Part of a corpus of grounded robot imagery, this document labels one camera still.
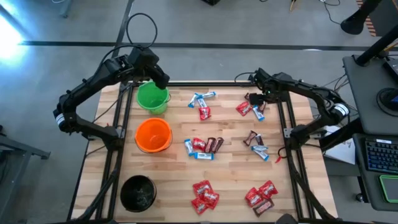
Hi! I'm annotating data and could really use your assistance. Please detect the dark grey keyboard desk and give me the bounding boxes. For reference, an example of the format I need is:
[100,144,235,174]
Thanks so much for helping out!
[353,133,398,213]

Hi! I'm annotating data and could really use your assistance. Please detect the green-edged black tablet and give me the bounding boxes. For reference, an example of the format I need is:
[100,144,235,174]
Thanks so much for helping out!
[378,174,398,203]

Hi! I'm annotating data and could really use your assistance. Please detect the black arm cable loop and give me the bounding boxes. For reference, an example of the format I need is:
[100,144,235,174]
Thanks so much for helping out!
[233,71,259,84]
[126,12,159,50]

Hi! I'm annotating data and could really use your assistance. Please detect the white paper sheet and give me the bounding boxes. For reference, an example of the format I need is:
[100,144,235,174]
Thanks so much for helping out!
[323,124,357,166]

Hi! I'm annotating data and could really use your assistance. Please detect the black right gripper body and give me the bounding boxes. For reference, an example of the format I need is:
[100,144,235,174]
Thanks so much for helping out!
[253,67,282,103]

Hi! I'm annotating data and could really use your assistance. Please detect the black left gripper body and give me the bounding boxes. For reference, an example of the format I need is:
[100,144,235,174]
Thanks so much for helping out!
[129,45,165,82]

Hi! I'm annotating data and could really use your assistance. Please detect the grey side desk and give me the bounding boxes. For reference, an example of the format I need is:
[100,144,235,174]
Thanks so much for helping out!
[342,54,398,136]

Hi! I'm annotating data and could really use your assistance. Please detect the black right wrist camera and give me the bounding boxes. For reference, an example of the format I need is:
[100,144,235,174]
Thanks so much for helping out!
[249,92,266,106]

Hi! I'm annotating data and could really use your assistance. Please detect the black right arm cable loop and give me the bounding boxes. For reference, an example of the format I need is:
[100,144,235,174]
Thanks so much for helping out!
[233,71,259,84]

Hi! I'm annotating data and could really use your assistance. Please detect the round black base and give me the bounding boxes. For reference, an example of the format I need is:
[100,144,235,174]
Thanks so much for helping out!
[376,87,398,118]

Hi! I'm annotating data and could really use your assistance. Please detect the orange jack-o-lantern bucket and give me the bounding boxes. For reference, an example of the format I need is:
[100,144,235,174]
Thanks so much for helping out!
[134,117,174,154]

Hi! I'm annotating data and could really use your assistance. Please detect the grey metal cart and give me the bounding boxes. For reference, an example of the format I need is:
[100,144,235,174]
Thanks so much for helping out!
[0,124,52,224]

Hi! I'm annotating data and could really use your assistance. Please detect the black desk device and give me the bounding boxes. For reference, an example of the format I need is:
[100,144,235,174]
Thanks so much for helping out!
[381,57,398,82]

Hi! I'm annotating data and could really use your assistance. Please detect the black aluminium table frame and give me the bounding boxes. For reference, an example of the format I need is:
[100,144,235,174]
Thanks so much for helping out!
[67,80,338,224]

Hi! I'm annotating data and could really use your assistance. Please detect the green plastic bucket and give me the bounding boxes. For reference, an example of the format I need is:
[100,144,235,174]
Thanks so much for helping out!
[136,80,172,115]

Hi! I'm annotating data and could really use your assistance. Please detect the black desk leg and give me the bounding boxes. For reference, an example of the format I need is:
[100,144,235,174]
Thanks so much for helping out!
[318,117,364,153]

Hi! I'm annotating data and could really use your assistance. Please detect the black pole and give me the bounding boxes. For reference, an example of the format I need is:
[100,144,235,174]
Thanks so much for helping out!
[354,24,398,67]

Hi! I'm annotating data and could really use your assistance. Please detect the orange black striped mat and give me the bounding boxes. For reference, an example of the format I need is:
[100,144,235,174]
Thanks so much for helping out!
[356,0,377,37]

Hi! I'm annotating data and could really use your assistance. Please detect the black backlit keyboard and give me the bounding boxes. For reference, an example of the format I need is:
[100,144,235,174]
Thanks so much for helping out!
[365,138,398,174]

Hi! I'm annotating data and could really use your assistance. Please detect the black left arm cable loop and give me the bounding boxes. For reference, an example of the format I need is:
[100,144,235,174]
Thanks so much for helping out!
[126,12,159,50]

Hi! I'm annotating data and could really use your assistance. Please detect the black plastic bucket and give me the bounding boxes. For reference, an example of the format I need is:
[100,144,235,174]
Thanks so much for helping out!
[119,175,157,213]

